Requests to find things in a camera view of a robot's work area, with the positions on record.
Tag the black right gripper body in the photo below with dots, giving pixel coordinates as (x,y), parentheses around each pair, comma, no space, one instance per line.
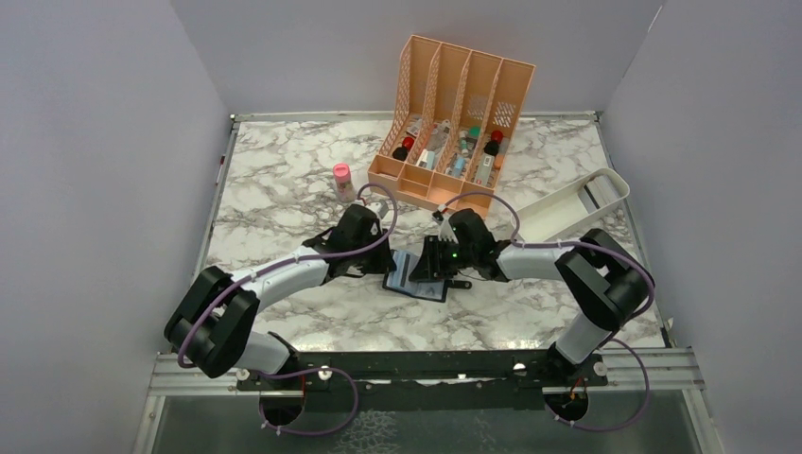
(466,256)

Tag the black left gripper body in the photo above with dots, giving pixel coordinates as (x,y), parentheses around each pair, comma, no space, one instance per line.
(371,260)

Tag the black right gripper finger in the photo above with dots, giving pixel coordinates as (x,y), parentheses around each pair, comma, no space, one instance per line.
(428,269)
(435,246)

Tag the black leather card holder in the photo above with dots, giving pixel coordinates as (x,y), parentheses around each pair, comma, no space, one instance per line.
(434,292)

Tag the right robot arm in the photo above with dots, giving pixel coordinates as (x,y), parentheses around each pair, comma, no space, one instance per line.
(609,285)

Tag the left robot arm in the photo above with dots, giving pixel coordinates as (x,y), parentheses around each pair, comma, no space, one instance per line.
(212,327)

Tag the pink cartoon bottle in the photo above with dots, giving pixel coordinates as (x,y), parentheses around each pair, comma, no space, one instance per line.
(344,187)

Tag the white plastic tray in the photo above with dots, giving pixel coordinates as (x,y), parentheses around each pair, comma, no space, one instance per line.
(561,213)

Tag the teal cap tube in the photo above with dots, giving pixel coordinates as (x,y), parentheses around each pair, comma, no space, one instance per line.
(467,141)

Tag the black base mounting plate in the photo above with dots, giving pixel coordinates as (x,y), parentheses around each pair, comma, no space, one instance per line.
(421,380)

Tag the peach desk organizer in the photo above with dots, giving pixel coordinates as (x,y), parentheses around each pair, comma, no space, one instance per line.
(441,89)

